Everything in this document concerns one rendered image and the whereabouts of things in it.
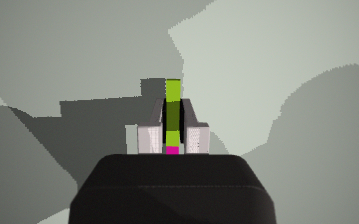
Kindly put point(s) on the lime green rectangular bar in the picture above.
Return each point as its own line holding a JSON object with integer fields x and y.
{"x": 173, "y": 111}

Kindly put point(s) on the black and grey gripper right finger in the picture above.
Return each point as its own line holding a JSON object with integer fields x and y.
{"x": 195, "y": 135}

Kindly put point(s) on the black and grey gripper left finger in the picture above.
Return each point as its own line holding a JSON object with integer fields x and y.
{"x": 151, "y": 135}

